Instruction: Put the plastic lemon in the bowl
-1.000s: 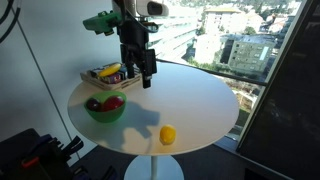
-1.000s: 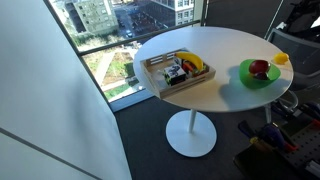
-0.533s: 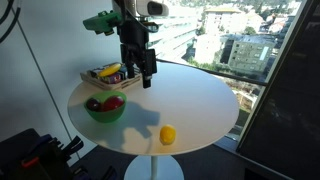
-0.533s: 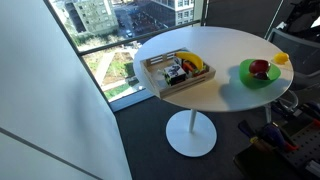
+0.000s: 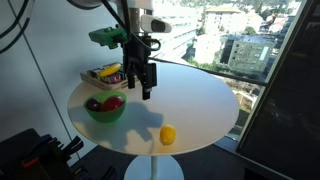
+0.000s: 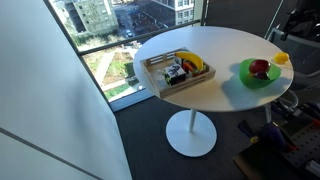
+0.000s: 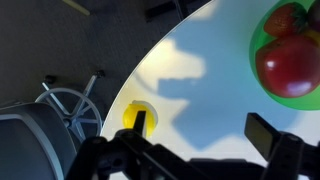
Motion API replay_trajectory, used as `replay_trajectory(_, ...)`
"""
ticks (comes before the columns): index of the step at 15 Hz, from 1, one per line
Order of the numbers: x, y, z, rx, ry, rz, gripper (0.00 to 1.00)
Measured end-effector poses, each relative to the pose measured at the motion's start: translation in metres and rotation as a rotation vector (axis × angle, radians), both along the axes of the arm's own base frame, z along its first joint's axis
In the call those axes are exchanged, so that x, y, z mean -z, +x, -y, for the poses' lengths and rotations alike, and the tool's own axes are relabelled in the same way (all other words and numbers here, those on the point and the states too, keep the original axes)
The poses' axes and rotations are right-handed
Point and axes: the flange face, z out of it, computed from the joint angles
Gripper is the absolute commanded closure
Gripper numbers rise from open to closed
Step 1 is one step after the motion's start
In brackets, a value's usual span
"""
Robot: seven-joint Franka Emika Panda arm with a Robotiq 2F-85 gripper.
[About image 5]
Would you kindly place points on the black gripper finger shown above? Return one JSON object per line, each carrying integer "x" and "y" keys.
{"x": 131, "y": 78}
{"x": 149, "y": 78}

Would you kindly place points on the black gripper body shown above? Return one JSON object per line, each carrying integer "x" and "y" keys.
{"x": 136, "y": 51}

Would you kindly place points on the yellow plastic lemon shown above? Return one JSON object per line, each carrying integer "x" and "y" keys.
{"x": 167, "y": 134}

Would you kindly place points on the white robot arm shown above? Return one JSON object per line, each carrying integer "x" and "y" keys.
{"x": 140, "y": 10}

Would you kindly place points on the green plastic bowl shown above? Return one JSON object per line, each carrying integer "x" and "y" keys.
{"x": 108, "y": 116}

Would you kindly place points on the blue printed cube box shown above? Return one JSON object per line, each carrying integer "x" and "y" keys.
{"x": 122, "y": 72}

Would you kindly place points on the yellow plastic banana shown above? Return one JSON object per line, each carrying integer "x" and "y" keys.
{"x": 109, "y": 70}

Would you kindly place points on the wooden slatted tray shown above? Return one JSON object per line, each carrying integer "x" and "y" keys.
{"x": 106, "y": 86}

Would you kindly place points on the red plastic apple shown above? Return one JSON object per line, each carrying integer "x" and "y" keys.
{"x": 114, "y": 102}

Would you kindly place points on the white printed cube box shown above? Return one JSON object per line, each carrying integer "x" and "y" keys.
{"x": 96, "y": 72}

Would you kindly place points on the dark purple plastic plum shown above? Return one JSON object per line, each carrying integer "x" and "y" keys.
{"x": 93, "y": 104}

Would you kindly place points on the black window railing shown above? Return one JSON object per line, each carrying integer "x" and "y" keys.
{"x": 213, "y": 72}

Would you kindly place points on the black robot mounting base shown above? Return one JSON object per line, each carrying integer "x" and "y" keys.
{"x": 20, "y": 150}

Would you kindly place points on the large black panel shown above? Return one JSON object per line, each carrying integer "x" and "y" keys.
{"x": 286, "y": 110}

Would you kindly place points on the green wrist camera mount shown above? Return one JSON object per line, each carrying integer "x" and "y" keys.
{"x": 106, "y": 36}

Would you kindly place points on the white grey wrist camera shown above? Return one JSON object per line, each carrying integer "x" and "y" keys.
{"x": 156, "y": 25}

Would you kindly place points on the white table pedestal base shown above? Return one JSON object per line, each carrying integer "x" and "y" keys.
{"x": 153, "y": 168}

